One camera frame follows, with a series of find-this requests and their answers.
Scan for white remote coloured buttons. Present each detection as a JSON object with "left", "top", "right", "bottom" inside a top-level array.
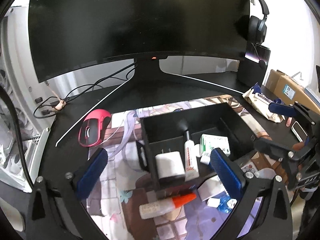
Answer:
[{"left": 241, "top": 161, "right": 258, "bottom": 174}]

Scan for blue bottle with label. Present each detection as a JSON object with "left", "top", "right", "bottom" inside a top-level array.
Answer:
[{"left": 207, "top": 195, "right": 237, "bottom": 213}]

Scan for white charger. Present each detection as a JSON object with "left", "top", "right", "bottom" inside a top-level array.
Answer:
[
  {"left": 155, "top": 151, "right": 185, "bottom": 180},
  {"left": 197, "top": 175, "right": 226, "bottom": 202}
]

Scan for small white green box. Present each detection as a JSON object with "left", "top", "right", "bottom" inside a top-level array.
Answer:
[{"left": 200, "top": 134, "right": 231, "bottom": 156}]

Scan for white ointment tube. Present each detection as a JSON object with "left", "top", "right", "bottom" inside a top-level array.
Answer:
[{"left": 184, "top": 130, "right": 200, "bottom": 181}]

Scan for glue bottle orange cap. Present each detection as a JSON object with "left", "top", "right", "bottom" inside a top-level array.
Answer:
[{"left": 139, "top": 193, "right": 196, "bottom": 219}]

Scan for blue bottle white cap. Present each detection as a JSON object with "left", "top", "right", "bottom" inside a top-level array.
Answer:
[{"left": 200, "top": 151, "right": 211, "bottom": 165}]

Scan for person's right hand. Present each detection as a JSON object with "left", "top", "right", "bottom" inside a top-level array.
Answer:
[{"left": 292, "top": 141, "right": 306, "bottom": 152}]

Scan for small pink cylinder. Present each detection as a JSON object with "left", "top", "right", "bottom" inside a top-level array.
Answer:
[{"left": 286, "top": 117, "right": 292, "bottom": 127}]

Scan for brown cardboard box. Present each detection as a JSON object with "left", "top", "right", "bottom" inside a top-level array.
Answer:
[{"left": 265, "top": 69, "right": 319, "bottom": 114}]

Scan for smartphone white edge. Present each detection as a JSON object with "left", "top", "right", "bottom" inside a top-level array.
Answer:
[{"left": 291, "top": 121, "right": 308, "bottom": 142}]

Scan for beige snack bag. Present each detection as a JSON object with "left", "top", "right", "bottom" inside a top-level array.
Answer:
[{"left": 242, "top": 83, "right": 285, "bottom": 123}]

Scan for anime print desk mat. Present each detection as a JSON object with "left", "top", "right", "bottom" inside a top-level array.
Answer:
[{"left": 86, "top": 94, "right": 296, "bottom": 240}]

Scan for black speaker box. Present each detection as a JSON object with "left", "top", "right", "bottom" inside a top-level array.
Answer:
[{"left": 236, "top": 43, "right": 271, "bottom": 87}]

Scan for pink black computer mouse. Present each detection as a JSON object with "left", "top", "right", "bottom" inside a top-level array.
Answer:
[{"left": 78, "top": 109, "right": 111, "bottom": 147}]

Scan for black headphones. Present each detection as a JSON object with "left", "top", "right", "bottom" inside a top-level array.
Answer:
[{"left": 248, "top": 0, "right": 270, "bottom": 68}]

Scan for black cardboard box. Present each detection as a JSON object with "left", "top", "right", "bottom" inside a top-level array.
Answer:
[{"left": 140, "top": 103, "right": 256, "bottom": 193}]

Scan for black curved monitor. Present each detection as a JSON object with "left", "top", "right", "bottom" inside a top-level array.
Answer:
[{"left": 28, "top": 0, "right": 249, "bottom": 82}]

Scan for black cables on desk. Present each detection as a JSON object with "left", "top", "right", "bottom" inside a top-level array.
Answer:
[{"left": 34, "top": 61, "right": 138, "bottom": 119}]

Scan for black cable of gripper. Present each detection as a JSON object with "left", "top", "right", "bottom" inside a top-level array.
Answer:
[{"left": 0, "top": 87, "right": 34, "bottom": 185}]

